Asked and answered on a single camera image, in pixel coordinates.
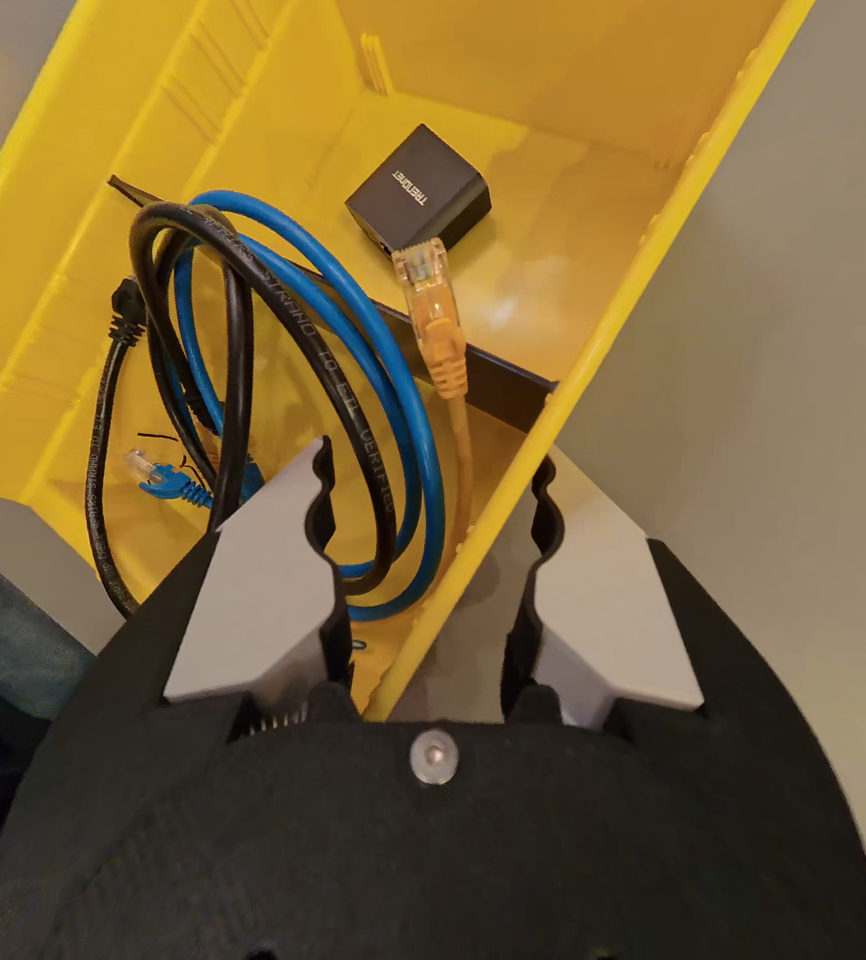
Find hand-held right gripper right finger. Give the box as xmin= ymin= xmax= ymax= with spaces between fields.
xmin=502 ymin=452 xmax=706 ymax=730

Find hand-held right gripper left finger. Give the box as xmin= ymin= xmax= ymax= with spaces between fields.
xmin=163 ymin=437 xmax=353 ymax=717

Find black ethernet cable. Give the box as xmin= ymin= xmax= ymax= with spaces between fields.
xmin=86 ymin=201 xmax=398 ymax=620

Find black ethernet splitter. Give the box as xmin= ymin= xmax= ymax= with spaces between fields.
xmin=344 ymin=123 xmax=492 ymax=260

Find yellow plastic bin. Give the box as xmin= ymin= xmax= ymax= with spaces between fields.
xmin=0 ymin=0 xmax=816 ymax=723

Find black bin divider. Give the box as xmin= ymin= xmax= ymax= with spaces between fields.
xmin=106 ymin=174 xmax=560 ymax=435

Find person's blue jeans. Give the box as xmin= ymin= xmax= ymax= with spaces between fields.
xmin=0 ymin=532 xmax=96 ymax=721

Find blue ethernet cable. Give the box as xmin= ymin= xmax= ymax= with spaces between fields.
xmin=124 ymin=189 xmax=447 ymax=654

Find orange ethernet cable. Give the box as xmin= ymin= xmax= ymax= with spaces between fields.
xmin=392 ymin=237 xmax=475 ymax=556

